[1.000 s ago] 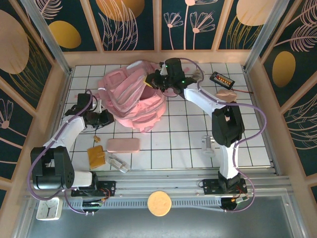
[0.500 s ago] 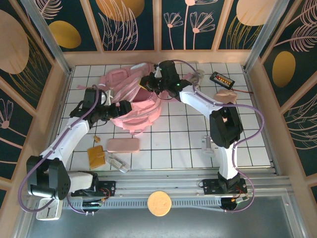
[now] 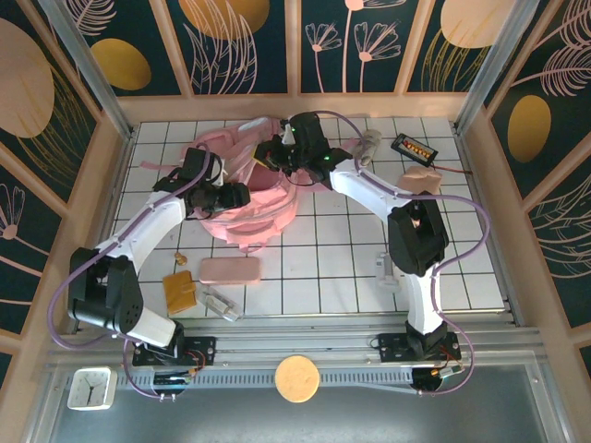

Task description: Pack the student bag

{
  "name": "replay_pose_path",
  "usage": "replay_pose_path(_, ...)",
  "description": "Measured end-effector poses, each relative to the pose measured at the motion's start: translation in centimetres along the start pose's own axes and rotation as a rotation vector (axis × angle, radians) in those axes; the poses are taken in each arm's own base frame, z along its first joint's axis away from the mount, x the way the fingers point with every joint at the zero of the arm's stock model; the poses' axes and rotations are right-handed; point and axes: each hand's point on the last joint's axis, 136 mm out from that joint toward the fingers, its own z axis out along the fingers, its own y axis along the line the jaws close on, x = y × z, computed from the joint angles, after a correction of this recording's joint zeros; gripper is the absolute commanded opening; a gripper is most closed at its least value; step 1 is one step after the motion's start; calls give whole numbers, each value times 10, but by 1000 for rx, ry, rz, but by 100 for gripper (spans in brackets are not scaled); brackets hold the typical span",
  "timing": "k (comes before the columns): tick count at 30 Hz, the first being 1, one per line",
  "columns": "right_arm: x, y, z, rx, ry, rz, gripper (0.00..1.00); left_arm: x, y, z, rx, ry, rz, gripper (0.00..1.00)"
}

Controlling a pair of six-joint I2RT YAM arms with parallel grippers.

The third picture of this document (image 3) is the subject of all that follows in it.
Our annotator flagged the pink school backpack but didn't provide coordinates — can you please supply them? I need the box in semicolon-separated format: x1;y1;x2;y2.
140;115;366;254

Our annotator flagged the pink pencil case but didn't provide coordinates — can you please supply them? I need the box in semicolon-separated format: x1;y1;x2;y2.
199;256;262;286

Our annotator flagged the mustard yellow wallet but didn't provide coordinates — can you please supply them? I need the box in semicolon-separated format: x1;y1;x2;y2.
162;270;199;317

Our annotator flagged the black charger box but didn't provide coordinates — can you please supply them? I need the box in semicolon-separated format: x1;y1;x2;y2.
391;133;439;166

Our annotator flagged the round yellow sponge disc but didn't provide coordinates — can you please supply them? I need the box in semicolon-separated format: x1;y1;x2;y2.
274;353;320;405

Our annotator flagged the white alarm clock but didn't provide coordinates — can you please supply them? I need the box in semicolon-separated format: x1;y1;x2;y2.
67;366;117;412

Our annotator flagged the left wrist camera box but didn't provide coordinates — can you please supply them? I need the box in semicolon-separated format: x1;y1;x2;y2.
211;158;231;186

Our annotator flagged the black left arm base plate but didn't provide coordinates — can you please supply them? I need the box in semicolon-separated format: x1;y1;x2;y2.
132;335;217;368

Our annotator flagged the thin red cable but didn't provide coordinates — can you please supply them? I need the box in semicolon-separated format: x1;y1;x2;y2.
433;161;473;175

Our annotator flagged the aluminium mounting rail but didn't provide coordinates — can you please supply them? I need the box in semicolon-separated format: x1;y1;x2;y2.
45;322;546;370

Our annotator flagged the aluminium frame post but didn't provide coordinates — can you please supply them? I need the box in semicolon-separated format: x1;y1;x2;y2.
39;0;136;139
454;0;542;136

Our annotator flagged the grey slotted cable duct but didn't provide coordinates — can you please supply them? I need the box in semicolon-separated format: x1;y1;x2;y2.
113;367;416;391

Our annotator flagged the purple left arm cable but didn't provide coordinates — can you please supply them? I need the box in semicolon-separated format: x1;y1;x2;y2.
48;147;223;401

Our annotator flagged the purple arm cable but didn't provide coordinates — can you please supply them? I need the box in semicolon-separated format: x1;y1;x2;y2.
313;109;491;399
48;147;223;401

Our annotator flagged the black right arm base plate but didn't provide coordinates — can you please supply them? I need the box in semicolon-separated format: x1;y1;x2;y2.
378;331;462;364

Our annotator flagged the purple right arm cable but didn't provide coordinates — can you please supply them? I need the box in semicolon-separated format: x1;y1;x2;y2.
313;109;491;399

